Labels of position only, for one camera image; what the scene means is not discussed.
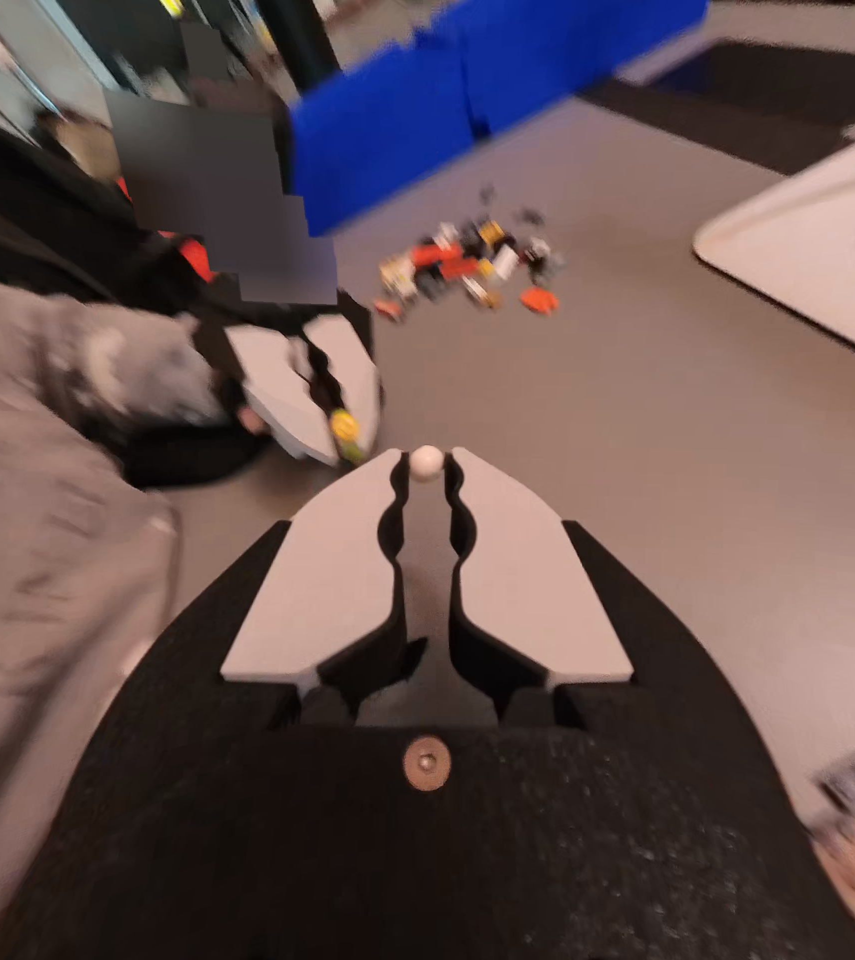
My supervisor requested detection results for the small yellow round lego piece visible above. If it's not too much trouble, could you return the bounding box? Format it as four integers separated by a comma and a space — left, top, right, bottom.
329, 413, 366, 459

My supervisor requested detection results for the orange traffic cone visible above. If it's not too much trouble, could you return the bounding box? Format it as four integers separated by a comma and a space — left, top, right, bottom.
176, 237, 219, 283

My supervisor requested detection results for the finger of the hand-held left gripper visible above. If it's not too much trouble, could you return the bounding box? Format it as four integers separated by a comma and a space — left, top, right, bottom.
305, 312, 387, 451
225, 323, 342, 466

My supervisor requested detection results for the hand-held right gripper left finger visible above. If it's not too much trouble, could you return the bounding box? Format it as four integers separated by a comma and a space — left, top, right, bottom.
221, 447, 409, 691

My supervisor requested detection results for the person's left forearm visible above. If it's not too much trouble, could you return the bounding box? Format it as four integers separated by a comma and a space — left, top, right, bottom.
30, 293, 249, 444

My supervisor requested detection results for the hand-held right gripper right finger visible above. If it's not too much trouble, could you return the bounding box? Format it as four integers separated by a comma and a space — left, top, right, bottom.
447, 447, 636, 691

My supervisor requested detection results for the white wire screen stand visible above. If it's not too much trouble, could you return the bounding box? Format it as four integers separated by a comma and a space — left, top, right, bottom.
693, 123, 855, 376

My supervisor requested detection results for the pile of lego pieces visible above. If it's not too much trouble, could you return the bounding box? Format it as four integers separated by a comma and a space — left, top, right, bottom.
372, 188, 567, 321

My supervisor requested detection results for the black water bottle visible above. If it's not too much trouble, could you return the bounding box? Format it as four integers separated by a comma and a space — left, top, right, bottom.
255, 0, 342, 94

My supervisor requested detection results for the light mottled cloth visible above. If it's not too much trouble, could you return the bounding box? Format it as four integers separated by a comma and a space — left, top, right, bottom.
0, 270, 189, 901

